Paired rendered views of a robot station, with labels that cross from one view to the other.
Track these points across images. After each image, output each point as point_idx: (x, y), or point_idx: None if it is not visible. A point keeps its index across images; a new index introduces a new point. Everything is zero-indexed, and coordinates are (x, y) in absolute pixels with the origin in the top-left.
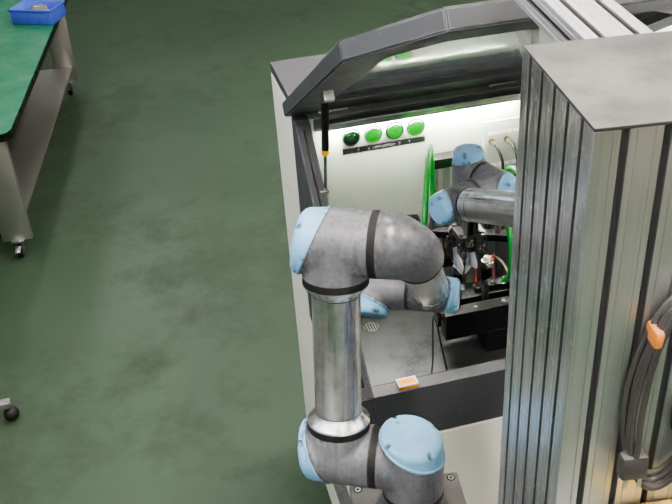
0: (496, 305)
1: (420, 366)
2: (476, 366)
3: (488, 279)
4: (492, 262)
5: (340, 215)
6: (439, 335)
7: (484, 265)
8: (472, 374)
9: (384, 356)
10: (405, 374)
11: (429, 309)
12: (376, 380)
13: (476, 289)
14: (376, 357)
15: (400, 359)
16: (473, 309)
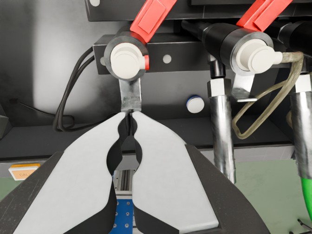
0: (207, 67)
1: (74, 51)
2: (125, 159)
3: (212, 87)
4: (276, 16)
5: None
6: (73, 131)
7: (229, 67)
8: (116, 169)
9: (17, 9)
10: (52, 61)
11: None
12: (10, 62)
13: (192, 5)
14: (3, 8)
15: (45, 26)
16: (159, 67)
